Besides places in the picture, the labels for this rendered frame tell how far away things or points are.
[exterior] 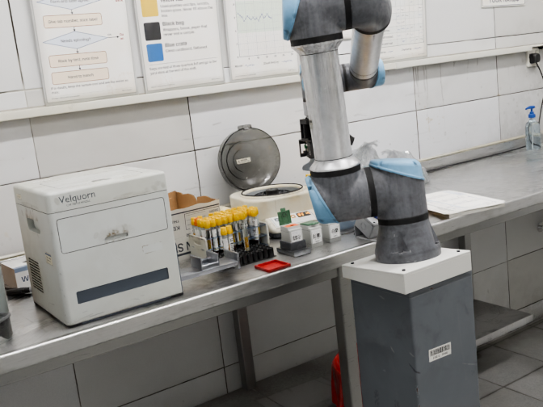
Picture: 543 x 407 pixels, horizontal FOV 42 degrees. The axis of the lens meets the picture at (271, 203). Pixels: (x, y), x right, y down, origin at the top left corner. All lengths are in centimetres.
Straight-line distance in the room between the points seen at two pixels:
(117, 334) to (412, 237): 68
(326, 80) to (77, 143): 95
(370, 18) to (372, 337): 73
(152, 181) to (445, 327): 74
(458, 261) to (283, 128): 113
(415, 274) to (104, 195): 69
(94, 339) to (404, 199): 74
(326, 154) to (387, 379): 54
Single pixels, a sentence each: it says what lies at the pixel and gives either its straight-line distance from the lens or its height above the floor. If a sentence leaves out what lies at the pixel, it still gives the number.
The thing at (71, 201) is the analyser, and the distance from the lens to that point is 157.
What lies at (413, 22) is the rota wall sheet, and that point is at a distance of 301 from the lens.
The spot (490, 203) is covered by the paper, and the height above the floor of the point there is 89.
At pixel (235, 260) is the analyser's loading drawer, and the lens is 179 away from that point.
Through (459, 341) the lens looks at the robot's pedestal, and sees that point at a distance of 171.
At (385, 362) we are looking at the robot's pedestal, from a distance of 170.
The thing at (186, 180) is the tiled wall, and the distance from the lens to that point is 239.
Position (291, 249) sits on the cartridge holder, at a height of 90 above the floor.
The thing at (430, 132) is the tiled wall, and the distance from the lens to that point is 308.
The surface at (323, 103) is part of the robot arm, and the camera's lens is 156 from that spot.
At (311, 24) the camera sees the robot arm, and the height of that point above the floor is 146.
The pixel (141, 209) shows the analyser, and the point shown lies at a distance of 163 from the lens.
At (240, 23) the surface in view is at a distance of 249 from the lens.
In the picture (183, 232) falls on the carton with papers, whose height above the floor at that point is 95.
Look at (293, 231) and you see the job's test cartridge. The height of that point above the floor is 94.
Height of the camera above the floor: 138
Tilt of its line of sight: 11 degrees down
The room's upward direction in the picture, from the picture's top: 7 degrees counter-clockwise
